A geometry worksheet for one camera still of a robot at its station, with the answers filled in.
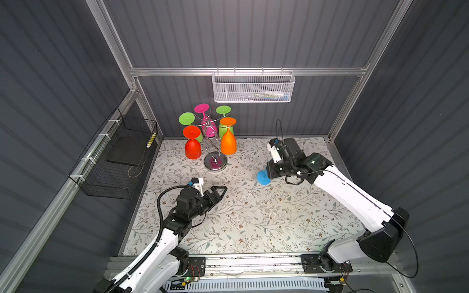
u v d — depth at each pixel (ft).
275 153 1.96
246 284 2.32
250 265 2.47
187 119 2.77
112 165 2.38
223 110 2.92
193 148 2.69
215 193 2.32
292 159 1.79
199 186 2.41
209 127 2.77
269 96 3.01
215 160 3.51
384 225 1.32
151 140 2.69
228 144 2.78
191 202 2.01
